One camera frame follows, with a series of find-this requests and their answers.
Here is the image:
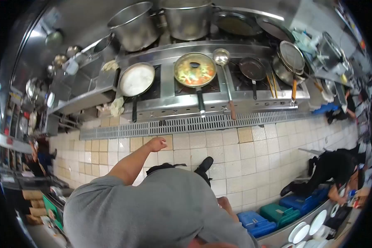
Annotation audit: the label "steel ladle with wooden handle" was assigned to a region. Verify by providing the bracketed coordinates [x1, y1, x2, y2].
[213, 48, 237, 121]

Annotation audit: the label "stack of white plates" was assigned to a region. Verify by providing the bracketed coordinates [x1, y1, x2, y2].
[280, 209, 330, 248]

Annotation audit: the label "wooden chopsticks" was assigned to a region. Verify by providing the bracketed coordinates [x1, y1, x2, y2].
[266, 71, 278, 99]

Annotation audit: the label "crumpled white cloth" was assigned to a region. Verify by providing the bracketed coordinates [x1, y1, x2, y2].
[101, 60, 120, 72]
[109, 97, 125, 117]

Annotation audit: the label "frying pan with vegetables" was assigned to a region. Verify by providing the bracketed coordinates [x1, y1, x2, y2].
[174, 52, 217, 118]

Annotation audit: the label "person's body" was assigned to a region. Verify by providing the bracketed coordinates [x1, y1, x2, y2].
[63, 168, 258, 248]

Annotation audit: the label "tilted large steel stockpot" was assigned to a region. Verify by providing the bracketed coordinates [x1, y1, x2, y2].
[107, 1, 161, 52]

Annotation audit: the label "round dark wok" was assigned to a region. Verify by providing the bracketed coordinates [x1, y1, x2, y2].
[213, 11, 263, 36]

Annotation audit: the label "long blue plastic crate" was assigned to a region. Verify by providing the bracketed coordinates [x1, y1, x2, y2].
[279, 187, 330, 216]

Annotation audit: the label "frying pan with white contents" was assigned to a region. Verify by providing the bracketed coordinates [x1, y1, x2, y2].
[119, 62, 156, 123]

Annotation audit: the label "flat black pan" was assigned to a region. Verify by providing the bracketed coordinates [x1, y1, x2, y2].
[256, 17, 296, 43]

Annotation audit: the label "green plastic crate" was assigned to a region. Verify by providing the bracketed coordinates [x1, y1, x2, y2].
[259, 203, 301, 229]

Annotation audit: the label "person's left hand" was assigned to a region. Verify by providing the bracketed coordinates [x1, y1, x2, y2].
[146, 137, 168, 153]

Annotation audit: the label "empty black frying pan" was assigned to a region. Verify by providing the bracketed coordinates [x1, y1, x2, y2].
[238, 57, 267, 100]

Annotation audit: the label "upright large steel stockpot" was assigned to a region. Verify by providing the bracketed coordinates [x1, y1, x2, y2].
[159, 0, 213, 41]

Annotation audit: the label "metal floor drain grate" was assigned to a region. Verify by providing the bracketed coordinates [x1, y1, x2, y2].
[79, 109, 314, 141]

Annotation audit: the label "small blue plastic crate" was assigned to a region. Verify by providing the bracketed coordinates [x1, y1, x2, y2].
[237, 210, 278, 239]

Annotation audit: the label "mesh strainer with wooden handle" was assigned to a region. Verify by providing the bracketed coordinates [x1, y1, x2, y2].
[279, 40, 306, 108]

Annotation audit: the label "steel gas range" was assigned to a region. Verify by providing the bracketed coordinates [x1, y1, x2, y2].
[116, 40, 311, 123]

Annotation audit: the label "hanging steel ladles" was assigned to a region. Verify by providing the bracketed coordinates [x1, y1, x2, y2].
[46, 45, 82, 76]

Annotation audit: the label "glass pan lid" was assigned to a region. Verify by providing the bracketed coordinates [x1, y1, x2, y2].
[174, 53, 217, 86]

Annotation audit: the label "green board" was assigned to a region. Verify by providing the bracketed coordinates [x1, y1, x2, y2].
[42, 193, 64, 230]

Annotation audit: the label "steel sink counter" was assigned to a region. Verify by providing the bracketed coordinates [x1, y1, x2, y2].
[47, 34, 120, 116]

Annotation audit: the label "steel bowl pan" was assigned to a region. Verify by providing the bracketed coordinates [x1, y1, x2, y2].
[271, 54, 306, 86]

